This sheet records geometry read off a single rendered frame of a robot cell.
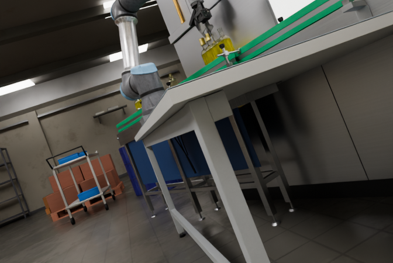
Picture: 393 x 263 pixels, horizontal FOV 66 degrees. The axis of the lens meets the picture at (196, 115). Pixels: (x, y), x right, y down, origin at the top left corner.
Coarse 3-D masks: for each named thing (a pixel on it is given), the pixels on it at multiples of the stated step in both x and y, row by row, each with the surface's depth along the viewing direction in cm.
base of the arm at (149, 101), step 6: (150, 90) 133; (156, 90) 134; (162, 90) 136; (144, 96) 134; (150, 96) 133; (156, 96) 133; (144, 102) 134; (150, 102) 134; (156, 102) 132; (144, 108) 134; (150, 108) 132; (144, 114) 134
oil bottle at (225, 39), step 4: (220, 36) 176; (224, 36) 174; (228, 36) 175; (220, 40) 175; (224, 40) 173; (228, 40) 174; (228, 44) 174; (232, 44) 175; (228, 48) 173; (232, 48) 175
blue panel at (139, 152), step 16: (224, 128) 177; (240, 128) 167; (128, 144) 292; (160, 144) 242; (176, 144) 224; (192, 144) 207; (224, 144) 181; (144, 160) 274; (160, 160) 250; (192, 160) 213; (240, 160) 174; (256, 160) 164; (144, 176) 283; (176, 176) 237; (192, 176) 219
